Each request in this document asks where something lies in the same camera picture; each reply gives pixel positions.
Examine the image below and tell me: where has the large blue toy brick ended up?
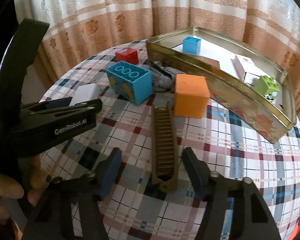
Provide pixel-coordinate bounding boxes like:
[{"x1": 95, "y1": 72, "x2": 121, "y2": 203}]
[{"x1": 106, "y1": 61, "x2": 153, "y2": 105}]

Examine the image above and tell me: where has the person's left hand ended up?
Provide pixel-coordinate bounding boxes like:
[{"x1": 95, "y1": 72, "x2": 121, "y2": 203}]
[{"x1": 0, "y1": 155, "x2": 46, "y2": 225}]

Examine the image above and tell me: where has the beige floral curtain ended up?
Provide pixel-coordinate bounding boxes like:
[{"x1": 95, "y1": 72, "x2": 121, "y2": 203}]
[{"x1": 14, "y1": 0, "x2": 300, "y2": 116}]

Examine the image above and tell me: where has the grey patterned cloth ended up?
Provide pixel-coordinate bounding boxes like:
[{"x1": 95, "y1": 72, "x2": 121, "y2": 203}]
[{"x1": 143, "y1": 60, "x2": 184, "y2": 93}]

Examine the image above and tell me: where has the red toy brick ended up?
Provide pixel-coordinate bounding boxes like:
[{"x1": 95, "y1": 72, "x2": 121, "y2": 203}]
[{"x1": 115, "y1": 48, "x2": 139, "y2": 64}]

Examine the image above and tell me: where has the plaid tablecloth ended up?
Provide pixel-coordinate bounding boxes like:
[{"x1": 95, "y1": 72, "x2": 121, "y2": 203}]
[{"x1": 38, "y1": 39, "x2": 300, "y2": 240}]

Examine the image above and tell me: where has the small blue toy brick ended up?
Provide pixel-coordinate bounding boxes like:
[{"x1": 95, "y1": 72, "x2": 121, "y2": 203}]
[{"x1": 183, "y1": 36, "x2": 202, "y2": 55}]

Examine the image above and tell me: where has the white paper liner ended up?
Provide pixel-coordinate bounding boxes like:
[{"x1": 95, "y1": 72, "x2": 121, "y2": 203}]
[{"x1": 171, "y1": 35, "x2": 285, "y2": 111}]

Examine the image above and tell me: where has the brown folding comb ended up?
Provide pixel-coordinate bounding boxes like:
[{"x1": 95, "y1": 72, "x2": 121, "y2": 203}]
[{"x1": 151, "y1": 104, "x2": 178, "y2": 193}]

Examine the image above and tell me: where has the brown flat card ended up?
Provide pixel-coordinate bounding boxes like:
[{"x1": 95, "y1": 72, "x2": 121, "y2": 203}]
[{"x1": 186, "y1": 53, "x2": 220, "y2": 69}]

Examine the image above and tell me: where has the green toy brick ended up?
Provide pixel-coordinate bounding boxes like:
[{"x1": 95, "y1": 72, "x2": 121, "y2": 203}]
[{"x1": 254, "y1": 75, "x2": 280, "y2": 101}]

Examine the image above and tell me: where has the gold metal tin tray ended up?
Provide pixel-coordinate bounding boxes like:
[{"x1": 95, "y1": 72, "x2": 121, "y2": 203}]
[{"x1": 146, "y1": 26, "x2": 297, "y2": 144}]

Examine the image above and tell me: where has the orange foam cube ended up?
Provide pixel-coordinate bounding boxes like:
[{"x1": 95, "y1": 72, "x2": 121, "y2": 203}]
[{"x1": 173, "y1": 74, "x2": 210, "y2": 119}]

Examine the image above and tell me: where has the white cardboard box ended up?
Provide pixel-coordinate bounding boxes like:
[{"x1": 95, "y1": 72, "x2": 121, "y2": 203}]
[{"x1": 232, "y1": 54, "x2": 262, "y2": 82}]

